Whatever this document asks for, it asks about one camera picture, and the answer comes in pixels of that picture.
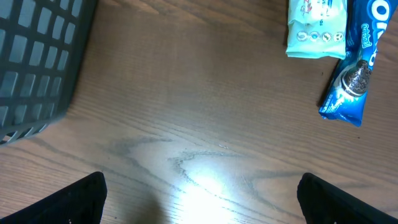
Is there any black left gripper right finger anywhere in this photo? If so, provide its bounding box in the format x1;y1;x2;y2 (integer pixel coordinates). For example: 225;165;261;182
297;172;397;224

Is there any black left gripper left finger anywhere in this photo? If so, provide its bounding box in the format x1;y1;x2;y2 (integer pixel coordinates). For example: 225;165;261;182
1;172;107;224

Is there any mint green snack pack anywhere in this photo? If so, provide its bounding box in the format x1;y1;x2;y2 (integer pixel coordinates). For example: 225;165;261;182
285;0;348;59

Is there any blue Oreo cookie pack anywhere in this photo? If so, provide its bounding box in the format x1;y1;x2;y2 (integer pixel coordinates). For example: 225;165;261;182
319;0;397;126

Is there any grey plastic shopping basket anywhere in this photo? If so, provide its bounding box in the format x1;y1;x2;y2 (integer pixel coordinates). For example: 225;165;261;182
1;0;98;146

